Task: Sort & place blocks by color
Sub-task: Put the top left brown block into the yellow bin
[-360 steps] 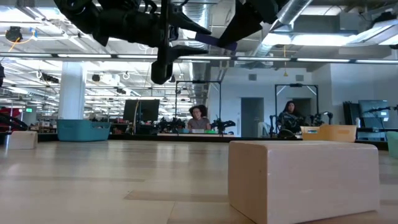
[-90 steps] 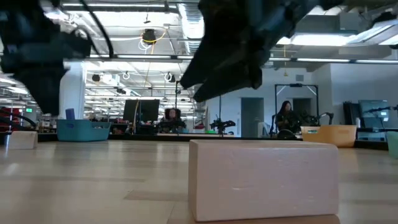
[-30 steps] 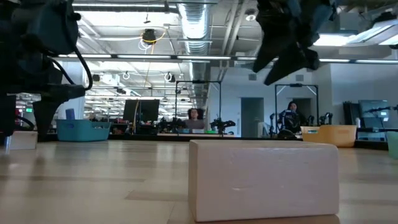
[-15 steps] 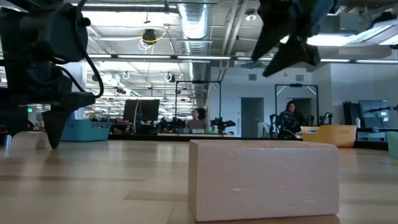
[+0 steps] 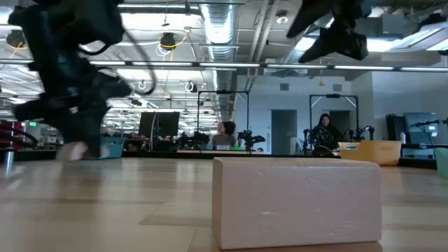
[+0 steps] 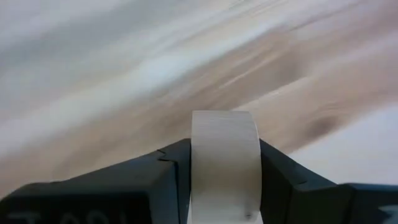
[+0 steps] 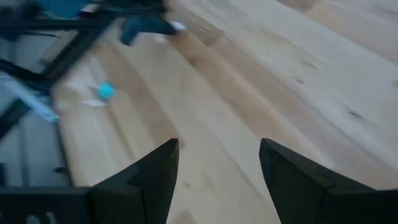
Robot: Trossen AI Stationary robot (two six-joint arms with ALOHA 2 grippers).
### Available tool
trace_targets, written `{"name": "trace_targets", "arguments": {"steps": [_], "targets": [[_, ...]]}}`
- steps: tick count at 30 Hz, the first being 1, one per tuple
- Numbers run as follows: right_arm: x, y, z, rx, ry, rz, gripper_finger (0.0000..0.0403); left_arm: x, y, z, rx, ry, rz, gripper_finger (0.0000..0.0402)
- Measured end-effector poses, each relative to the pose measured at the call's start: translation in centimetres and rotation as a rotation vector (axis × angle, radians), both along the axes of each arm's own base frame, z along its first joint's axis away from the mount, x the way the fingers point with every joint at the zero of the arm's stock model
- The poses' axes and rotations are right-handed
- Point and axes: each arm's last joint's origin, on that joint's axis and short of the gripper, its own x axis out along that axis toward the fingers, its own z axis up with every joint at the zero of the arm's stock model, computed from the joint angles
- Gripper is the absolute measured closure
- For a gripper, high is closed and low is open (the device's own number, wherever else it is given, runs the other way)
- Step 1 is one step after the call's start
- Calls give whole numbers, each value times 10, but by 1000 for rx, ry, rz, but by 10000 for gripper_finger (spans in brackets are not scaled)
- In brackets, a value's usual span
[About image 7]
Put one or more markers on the black aluminium table frame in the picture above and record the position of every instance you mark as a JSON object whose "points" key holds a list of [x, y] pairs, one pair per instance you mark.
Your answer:
{"points": [[66, 59]]}

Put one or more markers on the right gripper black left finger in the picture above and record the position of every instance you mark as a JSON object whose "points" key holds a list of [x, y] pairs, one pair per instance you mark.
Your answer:
{"points": [[149, 193]]}

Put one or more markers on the monitor with blue screen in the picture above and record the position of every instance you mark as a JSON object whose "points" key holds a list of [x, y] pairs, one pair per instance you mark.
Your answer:
{"points": [[62, 7]]}

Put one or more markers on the light cyan block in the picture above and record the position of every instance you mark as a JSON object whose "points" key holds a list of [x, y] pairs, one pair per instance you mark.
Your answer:
{"points": [[106, 91]]}

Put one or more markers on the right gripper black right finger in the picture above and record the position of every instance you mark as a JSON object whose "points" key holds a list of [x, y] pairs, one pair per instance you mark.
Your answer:
{"points": [[298, 193]]}

